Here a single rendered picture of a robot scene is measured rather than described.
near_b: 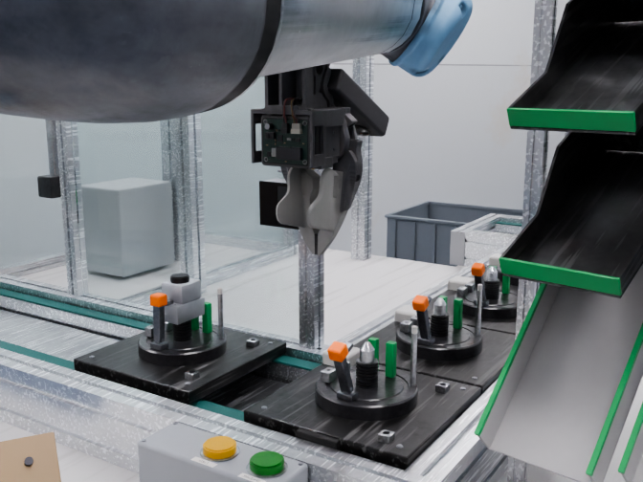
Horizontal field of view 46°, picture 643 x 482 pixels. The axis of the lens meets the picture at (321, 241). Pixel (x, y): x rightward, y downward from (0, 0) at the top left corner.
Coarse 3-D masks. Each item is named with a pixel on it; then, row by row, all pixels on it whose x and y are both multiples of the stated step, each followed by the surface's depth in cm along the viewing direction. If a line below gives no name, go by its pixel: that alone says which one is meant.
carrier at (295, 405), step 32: (352, 352) 114; (416, 352) 101; (288, 384) 107; (320, 384) 102; (384, 384) 102; (416, 384) 102; (256, 416) 98; (288, 416) 97; (320, 416) 97; (352, 416) 96; (384, 416) 96; (416, 416) 97; (448, 416) 97; (352, 448) 91; (384, 448) 89; (416, 448) 89
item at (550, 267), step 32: (640, 128) 93; (576, 160) 92; (608, 160) 96; (640, 160) 93; (544, 192) 87; (576, 192) 91; (608, 192) 89; (640, 192) 88; (544, 224) 88; (576, 224) 86; (608, 224) 84; (640, 224) 82; (512, 256) 83; (544, 256) 83; (576, 256) 81; (608, 256) 79; (640, 256) 76; (576, 288) 77; (608, 288) 74
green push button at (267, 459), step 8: (256, 456) 87; (264, 456) 87; (272, 456) 87; (280, 456) 87; (256, 464) 85; (264, 464) 85; (272, 464) 85; (280, 464) 85; (256, 472) 85; (264, 472) 84; (272, 472) 84
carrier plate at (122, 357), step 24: (240, 336) 127; (96, 360) 117; (120, 360) 117; (216, 360) 117; (240, 360) 117; (264, 360) 120; (144, 384) 109; (168, 384) 107; (192, 384) 107; (216, 384) 110
